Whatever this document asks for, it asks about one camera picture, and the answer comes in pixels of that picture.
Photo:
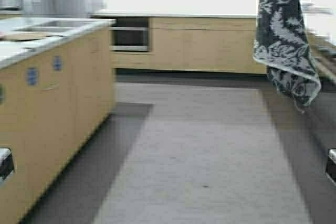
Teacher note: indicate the black white floral cloth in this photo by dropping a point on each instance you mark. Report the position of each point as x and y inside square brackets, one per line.
[281, 44]

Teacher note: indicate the robot base right corner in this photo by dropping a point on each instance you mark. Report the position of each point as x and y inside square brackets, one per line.
[331, 166]

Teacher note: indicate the robot base left corner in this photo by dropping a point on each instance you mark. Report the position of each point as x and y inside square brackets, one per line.
[7, 164]

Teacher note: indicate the long wooden base cabinet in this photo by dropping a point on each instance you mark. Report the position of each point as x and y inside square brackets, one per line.
[190, 42]

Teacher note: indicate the built-in steel oven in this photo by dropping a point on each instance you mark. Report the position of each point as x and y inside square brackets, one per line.
[130, 34]

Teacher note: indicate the wooden kitchen island cabinet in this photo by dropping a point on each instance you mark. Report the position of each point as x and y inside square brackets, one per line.
[47, 124]

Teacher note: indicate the round blue sticker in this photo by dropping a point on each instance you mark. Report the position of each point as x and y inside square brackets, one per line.
[57, 63]
[32, 76]

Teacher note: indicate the island steel sink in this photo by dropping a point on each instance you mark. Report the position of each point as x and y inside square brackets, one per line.
[57, 26]

